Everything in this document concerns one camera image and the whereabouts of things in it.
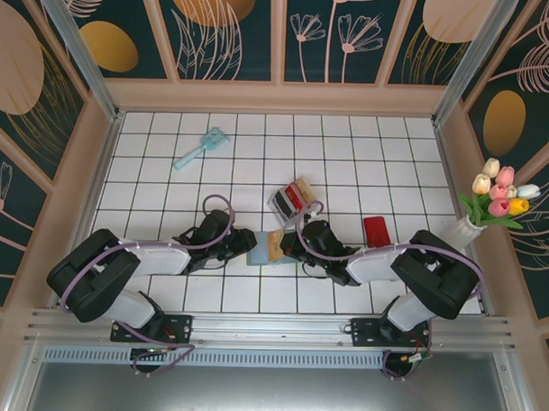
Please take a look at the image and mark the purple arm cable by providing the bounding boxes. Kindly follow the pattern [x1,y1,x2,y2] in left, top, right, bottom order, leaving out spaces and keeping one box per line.
[57,188,238,379]
[288,201,489,385]

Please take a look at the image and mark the clear acrylic card box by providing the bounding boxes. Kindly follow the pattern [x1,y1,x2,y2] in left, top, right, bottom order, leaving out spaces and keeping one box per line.
[267,173,325,229]

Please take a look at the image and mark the gold card stack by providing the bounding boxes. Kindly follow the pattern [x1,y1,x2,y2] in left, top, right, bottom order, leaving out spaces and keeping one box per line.
[295,175,316,203]

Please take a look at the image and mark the aluminium corner post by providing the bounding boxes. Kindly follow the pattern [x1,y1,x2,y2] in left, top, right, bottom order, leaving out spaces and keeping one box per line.
[430,0,532,132]
[25,0,130,123]

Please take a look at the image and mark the grey slotted cable duct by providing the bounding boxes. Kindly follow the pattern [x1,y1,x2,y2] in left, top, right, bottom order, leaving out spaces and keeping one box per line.
[41,343,388,375]

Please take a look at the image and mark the green leather card holder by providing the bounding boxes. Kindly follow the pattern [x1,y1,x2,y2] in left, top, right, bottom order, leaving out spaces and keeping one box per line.
[246,229,287,268]

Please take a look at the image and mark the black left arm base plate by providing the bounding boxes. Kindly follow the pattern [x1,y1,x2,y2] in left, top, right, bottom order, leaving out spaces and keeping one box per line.
[110,311,195,346]

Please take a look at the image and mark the red card stack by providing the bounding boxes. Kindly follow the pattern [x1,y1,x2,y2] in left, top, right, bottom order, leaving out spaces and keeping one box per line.
[282,182,310,208]

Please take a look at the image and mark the white ribbed vase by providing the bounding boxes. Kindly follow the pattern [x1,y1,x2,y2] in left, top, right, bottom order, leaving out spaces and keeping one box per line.
[439,215,480,254]

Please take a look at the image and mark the black card stack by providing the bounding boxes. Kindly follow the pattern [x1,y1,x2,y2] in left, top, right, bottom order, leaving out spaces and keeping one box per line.
[271,189,298,217]

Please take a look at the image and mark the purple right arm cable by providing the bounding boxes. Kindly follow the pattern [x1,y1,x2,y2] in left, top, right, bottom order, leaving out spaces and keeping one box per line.
[288,201,489,385]

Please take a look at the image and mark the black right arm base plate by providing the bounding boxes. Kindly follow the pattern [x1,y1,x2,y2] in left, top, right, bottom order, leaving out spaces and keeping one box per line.
[349,315,434,352]

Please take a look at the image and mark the grey metal sheet panel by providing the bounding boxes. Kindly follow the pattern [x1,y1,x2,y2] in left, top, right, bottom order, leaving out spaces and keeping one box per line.
[5,335,539,411]

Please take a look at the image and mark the artificial tulip bouquet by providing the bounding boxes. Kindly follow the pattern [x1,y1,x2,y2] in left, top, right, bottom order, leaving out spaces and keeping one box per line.
[458,156,543,232]

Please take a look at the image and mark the gold VIP card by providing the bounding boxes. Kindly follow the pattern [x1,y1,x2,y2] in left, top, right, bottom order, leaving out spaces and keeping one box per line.
[266,230,286,264]

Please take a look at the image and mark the aluminium front rail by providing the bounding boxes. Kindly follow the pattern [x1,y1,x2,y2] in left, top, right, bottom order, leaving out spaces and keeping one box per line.
[23,298,519,365]

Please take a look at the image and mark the aluminium side rail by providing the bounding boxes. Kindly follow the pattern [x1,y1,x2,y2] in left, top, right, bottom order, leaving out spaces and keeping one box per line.
[425,123,499,318]
[49,110,125,312]

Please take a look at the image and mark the black round cable port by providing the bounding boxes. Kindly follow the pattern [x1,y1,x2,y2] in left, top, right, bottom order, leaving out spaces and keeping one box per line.
[380,348,433,383]
[128,343,174,378]

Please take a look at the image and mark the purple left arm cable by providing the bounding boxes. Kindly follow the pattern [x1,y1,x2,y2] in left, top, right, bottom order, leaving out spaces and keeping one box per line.
[57,188,238,379]

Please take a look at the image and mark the light blue plastic fork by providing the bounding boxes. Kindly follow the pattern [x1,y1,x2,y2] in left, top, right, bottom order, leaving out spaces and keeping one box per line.
[173,125,231,172]

